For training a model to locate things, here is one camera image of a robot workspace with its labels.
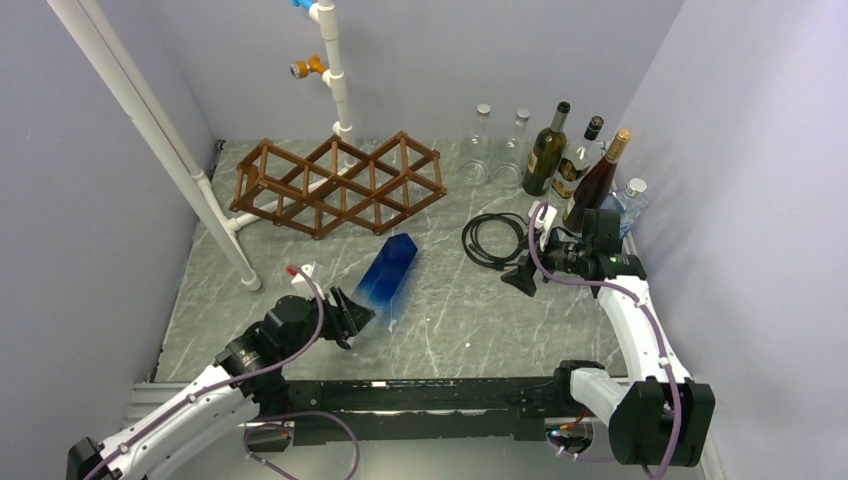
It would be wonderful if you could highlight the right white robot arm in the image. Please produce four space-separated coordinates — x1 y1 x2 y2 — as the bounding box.
501 201 715 479

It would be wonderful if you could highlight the clear glass bottle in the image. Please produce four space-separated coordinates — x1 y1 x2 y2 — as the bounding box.
459 103 491 186
490 108 531 188

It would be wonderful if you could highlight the olive green bottle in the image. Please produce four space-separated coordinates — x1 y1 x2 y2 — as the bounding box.
521 101 571 197

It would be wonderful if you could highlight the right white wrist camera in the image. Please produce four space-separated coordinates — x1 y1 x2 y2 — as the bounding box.
528 200 558 250

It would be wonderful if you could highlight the white pvc pipe stand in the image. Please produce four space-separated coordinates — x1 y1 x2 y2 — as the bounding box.
291 0 355 143

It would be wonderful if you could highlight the orange pipe fitting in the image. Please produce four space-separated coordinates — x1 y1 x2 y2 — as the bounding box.
290 54 327 79

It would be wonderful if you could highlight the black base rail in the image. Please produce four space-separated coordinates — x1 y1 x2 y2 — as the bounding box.
252 375 584 441

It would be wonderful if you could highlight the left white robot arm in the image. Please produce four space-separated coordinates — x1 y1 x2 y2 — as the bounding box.
66 287 376 479

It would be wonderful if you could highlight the dark bottle gold foil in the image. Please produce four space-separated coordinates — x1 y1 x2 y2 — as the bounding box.
563 129 632 234

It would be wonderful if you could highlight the brown wooden wine rack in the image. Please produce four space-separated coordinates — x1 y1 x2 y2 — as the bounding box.
229 131 447 240

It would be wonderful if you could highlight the coiled black cable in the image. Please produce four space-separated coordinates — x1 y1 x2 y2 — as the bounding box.
460 211 537 272

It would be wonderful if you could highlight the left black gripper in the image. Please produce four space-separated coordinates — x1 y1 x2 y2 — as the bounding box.
280 284 375 360

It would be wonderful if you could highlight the white diagonal pole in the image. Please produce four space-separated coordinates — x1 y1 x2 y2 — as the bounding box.
49 1 262 291

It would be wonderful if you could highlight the blue labelled clear bottle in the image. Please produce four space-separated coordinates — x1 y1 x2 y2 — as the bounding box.
601 177 649 238

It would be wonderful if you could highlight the clear bottle black cap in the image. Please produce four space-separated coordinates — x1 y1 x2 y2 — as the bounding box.
552 115 604 199

